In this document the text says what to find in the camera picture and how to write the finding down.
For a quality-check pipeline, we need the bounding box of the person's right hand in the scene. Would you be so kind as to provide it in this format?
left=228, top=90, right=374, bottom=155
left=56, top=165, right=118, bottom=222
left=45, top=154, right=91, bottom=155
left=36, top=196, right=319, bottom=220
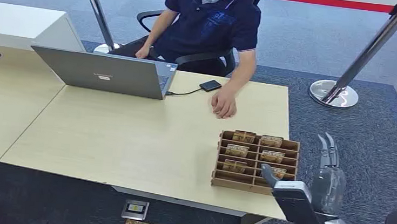
left=134, top=44, right=152, bottom=60

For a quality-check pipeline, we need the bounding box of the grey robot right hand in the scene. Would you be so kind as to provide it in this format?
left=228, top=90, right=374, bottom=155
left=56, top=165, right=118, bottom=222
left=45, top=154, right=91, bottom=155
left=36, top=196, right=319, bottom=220
left=257, top=126, right=351, bottom=218

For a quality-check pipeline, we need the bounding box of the person's left hand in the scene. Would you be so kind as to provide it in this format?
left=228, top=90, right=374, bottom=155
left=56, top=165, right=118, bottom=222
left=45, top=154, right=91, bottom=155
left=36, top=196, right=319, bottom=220
left=210, top=86, right=239, bottom=121

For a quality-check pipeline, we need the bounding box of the person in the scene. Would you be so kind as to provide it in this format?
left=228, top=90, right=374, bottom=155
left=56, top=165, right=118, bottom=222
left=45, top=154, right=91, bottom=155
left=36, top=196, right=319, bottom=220
left=104, top=0, right=263, bottom=123

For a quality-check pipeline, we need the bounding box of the wooden card holder rack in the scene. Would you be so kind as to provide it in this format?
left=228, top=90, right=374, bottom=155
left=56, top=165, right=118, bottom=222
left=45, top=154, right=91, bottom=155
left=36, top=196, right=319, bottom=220
left=210, top=128, right=301, bottom=199

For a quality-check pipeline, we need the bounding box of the black external drive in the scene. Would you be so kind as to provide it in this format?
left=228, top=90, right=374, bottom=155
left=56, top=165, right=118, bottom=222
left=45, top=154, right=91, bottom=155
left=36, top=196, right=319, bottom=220
left=199, top=78, right=223, bottom=94

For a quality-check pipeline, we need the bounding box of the grey laptop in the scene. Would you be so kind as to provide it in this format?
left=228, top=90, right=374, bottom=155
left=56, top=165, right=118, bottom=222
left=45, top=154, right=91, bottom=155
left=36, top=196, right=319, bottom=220
left=27, top=44, right=179, bottom=102

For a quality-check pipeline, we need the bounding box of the black office chair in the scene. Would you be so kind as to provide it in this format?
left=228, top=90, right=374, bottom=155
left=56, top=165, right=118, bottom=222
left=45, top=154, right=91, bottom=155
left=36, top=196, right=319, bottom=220
left=132, top=0, right=263, bottom=80

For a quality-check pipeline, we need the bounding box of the white cabinet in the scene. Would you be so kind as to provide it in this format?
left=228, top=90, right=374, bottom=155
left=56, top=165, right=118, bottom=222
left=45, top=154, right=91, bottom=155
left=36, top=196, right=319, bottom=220
left=0, top=1, right=90, bottom=56

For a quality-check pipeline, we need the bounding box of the metal floor socket box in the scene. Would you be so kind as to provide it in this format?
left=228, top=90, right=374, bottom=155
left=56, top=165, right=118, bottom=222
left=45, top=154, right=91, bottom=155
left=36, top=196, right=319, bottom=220
left=120, top=198, right=150, bottom=222

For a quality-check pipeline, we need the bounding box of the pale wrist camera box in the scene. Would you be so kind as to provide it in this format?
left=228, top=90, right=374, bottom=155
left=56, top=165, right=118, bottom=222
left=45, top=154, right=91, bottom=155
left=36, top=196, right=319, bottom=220
left=268, top=179, right=330, bottom=224

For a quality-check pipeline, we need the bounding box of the black cable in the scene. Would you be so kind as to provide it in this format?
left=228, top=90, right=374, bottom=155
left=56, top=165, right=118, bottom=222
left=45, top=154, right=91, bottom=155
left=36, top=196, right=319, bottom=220
left=165, top=84, right=203, bottom=99

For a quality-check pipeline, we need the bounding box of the chrome stanchion post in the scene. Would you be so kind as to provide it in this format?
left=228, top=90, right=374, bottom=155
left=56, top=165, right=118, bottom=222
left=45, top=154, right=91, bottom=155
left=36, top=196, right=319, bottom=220
left=72, top=0, right=125, bottom=55
left=307, top=0, right=397, bottom=114

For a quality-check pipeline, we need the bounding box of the grey desk frame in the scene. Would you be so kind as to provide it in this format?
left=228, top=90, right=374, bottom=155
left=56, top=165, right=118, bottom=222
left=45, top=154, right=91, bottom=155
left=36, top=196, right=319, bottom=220
left=108, top=185, right=274, bottom=224

